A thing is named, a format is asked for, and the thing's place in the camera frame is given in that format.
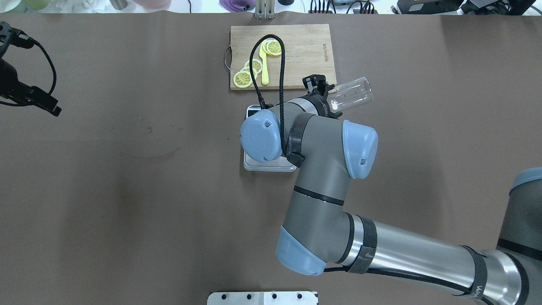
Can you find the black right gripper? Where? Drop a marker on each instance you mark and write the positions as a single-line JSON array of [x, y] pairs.
[[318, 87]]

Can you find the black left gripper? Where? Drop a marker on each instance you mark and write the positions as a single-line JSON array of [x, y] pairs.
[[9, 81]]

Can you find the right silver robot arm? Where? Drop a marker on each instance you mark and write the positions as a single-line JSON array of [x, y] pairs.
[[318, 236]]

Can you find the silver digital kitchen scale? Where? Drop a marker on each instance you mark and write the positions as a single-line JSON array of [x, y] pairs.
[[262, 165]]

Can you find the yellow toy knife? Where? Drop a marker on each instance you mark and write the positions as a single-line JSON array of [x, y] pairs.
[[264, 76]]

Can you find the lemon slice middle stack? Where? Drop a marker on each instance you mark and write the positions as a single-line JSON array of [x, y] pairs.
[[255, 71]]

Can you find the lemon slice stack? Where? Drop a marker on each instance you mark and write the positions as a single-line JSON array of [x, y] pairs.
[[255, 71], [255, 63], [242, 80]]

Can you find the lemon slice upper stack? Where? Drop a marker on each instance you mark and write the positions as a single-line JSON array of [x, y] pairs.
[[255, 63]]

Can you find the lemon slice near knife tip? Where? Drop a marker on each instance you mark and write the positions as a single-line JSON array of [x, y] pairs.
[[272, 47]]

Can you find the lemon slice lower stack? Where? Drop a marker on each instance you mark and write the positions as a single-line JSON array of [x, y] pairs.
[[242, 80]]

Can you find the purple cloth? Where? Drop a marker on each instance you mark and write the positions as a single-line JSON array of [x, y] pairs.
[[237, 5]]

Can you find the white mounting plate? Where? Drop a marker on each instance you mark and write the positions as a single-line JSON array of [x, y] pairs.
[[264, 298]]

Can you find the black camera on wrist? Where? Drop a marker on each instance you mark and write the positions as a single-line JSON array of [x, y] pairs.
[[315, 82]]

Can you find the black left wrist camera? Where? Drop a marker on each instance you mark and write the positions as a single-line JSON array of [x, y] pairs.
[[10, 36]]

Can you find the aluminium frame post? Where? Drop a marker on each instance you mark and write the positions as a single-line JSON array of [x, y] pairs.
[[265, 9]]

